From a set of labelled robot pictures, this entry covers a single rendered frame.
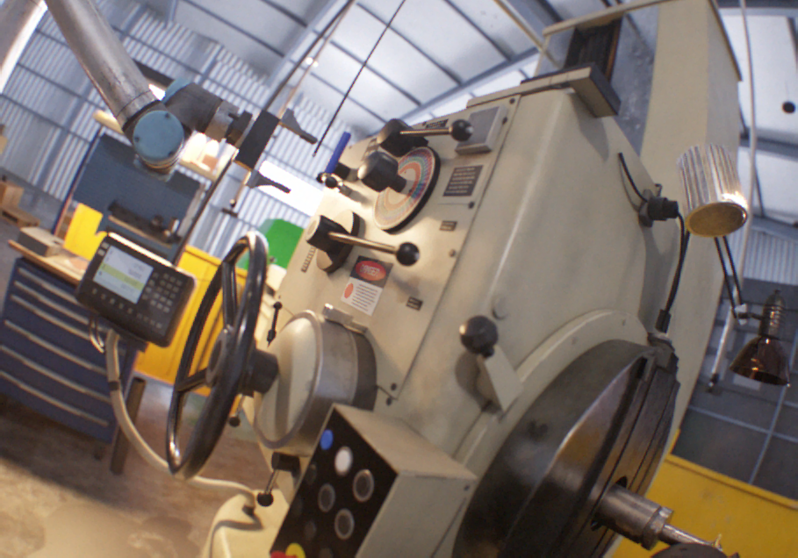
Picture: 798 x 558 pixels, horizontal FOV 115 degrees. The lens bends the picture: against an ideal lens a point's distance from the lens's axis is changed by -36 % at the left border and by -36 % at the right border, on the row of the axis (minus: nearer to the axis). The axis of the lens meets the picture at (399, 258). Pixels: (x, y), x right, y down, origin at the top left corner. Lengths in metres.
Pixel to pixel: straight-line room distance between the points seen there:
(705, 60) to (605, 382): 1.22
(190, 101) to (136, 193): 1.66
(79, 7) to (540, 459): 1.00
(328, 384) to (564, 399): 0.31
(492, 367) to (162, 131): 0.61
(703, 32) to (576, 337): 1.31
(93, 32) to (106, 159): 1.81
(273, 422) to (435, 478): 0.29
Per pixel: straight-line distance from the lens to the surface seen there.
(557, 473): 0.54
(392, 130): 0.79
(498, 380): 0.46
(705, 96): 1.42
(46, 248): 2.15
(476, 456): 0.52
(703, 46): 1.60
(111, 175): 2.54
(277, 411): 0.58
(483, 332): 0.40
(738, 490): 2.76
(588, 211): 0.62
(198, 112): 0.87
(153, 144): 0.71
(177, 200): 2.46
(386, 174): 0.68
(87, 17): 0.82
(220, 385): 0.42
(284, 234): 4.54
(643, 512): 0.72
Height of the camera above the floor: 1.45
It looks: 7 degrees up
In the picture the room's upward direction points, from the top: 24 degrees clockwise
